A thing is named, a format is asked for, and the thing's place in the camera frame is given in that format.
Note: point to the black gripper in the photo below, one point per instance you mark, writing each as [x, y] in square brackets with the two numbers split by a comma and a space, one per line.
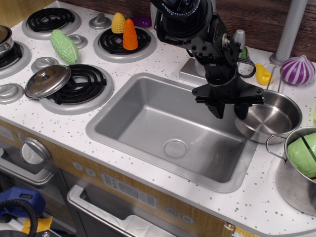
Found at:
[243, 95]

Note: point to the small steel pan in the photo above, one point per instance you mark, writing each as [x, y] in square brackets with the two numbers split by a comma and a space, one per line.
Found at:
[278, 115]

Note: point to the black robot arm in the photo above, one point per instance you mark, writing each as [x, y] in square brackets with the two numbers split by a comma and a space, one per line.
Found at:
[192, 25]

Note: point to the grey toy sink basin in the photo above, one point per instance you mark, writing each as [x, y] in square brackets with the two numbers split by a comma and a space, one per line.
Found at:
[158, 120]

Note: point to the red toy pepper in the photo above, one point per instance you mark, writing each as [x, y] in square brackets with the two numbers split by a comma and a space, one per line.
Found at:
[244, 54]

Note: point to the silver toy faucet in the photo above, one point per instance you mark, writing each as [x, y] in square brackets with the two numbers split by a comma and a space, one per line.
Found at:
[194, 72]

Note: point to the purple striped toy onion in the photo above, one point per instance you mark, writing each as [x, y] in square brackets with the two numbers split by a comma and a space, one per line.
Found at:
[297, 70]

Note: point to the green toy cabbage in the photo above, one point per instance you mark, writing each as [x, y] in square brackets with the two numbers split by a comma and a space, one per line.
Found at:
[302, 153]

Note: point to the tall steel pot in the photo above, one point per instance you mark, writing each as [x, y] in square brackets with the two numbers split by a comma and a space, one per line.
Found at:
[295, 187]

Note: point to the grey support pole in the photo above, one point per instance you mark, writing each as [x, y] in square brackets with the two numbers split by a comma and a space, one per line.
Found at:
[290, 31]

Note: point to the orange toy carrot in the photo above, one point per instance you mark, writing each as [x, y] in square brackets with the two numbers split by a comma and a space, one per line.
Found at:
[130, 35]

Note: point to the purple toy eggplant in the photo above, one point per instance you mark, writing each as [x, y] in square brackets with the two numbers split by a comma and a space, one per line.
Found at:
[141, 21]

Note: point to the back right black burner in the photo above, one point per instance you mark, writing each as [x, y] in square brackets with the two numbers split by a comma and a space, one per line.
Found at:
[116, 48]

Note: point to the black burner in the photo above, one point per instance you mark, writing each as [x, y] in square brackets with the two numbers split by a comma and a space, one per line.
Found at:
[15, 60]
[41, 24]
[116, 48]
[88, 88]

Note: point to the yellow toy corn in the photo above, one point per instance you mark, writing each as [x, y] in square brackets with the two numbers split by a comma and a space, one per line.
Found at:
[118, 23]

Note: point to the front right black burner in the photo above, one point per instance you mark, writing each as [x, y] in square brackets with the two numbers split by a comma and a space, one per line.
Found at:
[88, 88]

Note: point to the grey stove knob back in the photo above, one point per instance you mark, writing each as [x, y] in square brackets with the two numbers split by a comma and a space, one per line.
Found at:
[100, 22]

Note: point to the grey stove knob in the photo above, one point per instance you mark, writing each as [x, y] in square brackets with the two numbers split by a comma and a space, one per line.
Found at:
[100, 22]
[10, 93]
[43, 62]
[79, 41]

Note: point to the grey stove knob middle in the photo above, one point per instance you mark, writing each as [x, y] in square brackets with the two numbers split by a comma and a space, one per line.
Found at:
[79, 41]

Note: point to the green toy bitter gourd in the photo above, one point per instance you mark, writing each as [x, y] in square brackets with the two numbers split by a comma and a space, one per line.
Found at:
[64, 47]

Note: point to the steel pot lid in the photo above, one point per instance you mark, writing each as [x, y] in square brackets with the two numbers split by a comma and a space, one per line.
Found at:
[47, 81]

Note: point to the grey stove knob left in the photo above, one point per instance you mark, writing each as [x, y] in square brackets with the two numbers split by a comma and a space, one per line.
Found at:
[43, 62]

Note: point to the silver oven dial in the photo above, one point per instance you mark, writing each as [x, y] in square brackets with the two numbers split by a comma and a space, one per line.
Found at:
[34, 152]

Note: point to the back left black burner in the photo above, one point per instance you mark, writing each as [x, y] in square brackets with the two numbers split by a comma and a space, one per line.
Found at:
[41, 24]

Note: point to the blue clamp tool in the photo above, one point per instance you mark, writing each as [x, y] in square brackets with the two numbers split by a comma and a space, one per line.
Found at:
[17, 202]

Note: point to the grey stove knob front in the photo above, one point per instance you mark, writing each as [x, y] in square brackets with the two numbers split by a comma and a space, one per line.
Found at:
[10, 93]

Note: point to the front left black burner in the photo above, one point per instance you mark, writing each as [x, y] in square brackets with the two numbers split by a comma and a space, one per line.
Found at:
[15, 60]

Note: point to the steel pot on left burner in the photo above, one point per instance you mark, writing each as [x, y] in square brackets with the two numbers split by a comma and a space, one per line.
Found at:
[6, 41]

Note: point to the yellow handled toy utensil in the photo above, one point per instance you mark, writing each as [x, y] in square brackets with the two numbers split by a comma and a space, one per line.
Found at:
[263, 76]

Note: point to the silver oven door handle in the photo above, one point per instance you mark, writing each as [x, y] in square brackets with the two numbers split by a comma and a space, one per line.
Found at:
[132, 226]

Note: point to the silver left oven handle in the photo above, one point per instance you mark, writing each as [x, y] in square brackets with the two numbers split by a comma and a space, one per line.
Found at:
[42, 178]

